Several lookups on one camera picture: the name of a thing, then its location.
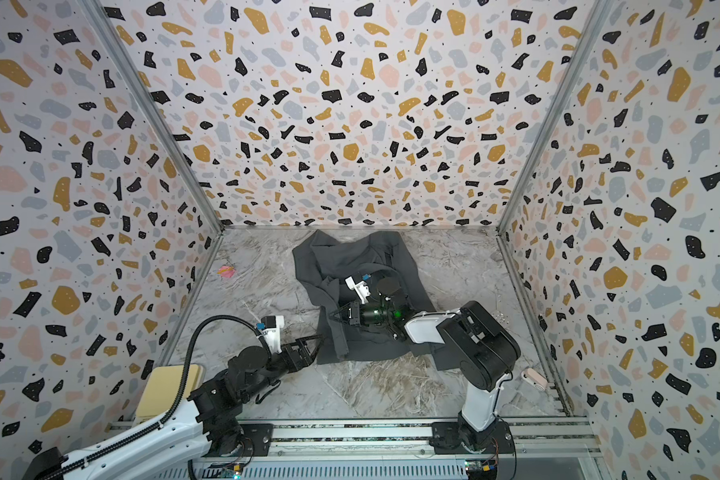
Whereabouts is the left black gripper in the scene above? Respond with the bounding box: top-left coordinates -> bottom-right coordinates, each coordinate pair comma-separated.
241,332 -> 323,403

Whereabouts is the dark grey jacket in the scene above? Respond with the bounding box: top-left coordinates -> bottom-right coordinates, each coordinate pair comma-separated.
292,231 -> 458,371

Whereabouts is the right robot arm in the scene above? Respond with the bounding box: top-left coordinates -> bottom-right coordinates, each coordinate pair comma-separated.
330,274 -> 521,454

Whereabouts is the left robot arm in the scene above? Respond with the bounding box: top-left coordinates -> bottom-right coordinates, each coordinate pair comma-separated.
23,335 -> 323,479

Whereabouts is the pink sticker on table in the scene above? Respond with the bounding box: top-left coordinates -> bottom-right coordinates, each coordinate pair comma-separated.
217,265 -> 236,279

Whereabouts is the pink white small object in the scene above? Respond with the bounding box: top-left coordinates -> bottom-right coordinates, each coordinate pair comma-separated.
521,367 -> 549,391

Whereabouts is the beige foam pad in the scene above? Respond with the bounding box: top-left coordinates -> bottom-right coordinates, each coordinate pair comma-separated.
132,363 -> 205,427

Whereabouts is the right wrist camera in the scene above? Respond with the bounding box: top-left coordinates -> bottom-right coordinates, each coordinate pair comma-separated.
345,276 -> 371,305

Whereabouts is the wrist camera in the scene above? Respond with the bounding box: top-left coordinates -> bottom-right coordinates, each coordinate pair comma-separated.
345,276 -> 371,305
256,315 -> 284,354

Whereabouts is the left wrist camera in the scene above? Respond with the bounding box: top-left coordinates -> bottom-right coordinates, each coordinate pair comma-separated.
256,315 -> 284,354

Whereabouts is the black corrugated cable hose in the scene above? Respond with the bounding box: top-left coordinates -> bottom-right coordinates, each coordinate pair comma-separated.
35,314 -> 265,478

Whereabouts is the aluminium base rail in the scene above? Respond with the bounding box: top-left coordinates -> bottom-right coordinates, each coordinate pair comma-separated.
110,417 -> 610,479

